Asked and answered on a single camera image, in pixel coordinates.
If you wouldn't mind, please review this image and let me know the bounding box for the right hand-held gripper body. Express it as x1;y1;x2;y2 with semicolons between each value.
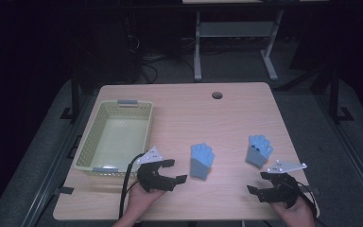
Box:
257;159;308;209

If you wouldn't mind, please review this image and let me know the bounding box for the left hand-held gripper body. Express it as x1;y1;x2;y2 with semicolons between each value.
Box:
135;146;177;193

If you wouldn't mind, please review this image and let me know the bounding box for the blue and grey glove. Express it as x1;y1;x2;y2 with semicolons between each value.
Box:
189;143;216;181
245;134;274;169

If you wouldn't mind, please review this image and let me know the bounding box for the pale yellow perforated plastic basket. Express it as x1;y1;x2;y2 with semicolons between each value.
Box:
73;99;154;178

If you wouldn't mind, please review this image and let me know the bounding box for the person's left hand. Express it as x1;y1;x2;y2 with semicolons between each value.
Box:
127;182;167;227

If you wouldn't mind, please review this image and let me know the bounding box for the person's right hand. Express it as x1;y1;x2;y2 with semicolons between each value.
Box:
269;196;317;227

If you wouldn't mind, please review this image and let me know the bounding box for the black metal stand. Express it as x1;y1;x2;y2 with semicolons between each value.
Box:
327;67;354;125
60;61;81;122

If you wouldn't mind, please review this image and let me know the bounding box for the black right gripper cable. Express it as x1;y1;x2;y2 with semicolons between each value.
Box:
296;180;320;223

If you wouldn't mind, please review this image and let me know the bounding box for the aluminium floor rail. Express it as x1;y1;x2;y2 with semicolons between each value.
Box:
20;93;91;227
316;93;363;220

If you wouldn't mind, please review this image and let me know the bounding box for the grey table edge bracket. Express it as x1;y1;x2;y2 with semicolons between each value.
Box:
54;185;76;196

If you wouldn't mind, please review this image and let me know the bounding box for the bundle of floor cables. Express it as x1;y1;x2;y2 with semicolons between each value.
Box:
124;32;197;84

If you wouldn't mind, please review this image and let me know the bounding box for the white metal desk frame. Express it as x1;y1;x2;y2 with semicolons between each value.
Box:
193;9;285;82

